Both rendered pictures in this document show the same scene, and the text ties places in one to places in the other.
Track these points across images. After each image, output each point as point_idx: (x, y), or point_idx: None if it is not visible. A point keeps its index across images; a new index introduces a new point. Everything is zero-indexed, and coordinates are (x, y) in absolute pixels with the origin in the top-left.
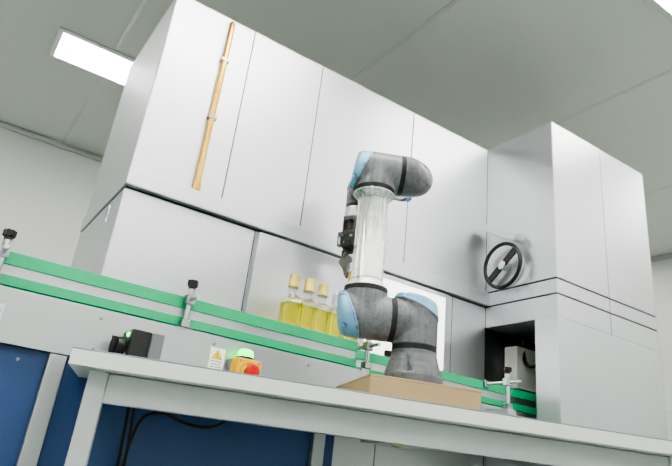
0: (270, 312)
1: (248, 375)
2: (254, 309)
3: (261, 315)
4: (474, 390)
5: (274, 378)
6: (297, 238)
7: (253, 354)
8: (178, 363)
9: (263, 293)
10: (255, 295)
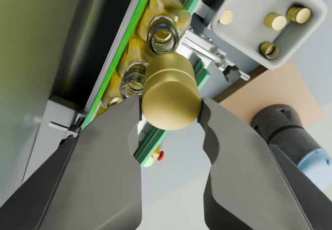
0: (28, 119)
1: (190, 180)
2: (23, 141)
3: (30, 125)
4: (319, 119)
5: (201, 175)
6: None
7: (151, 160)
8: (165, 195)
9: (2, 159)
10: (6, 163)
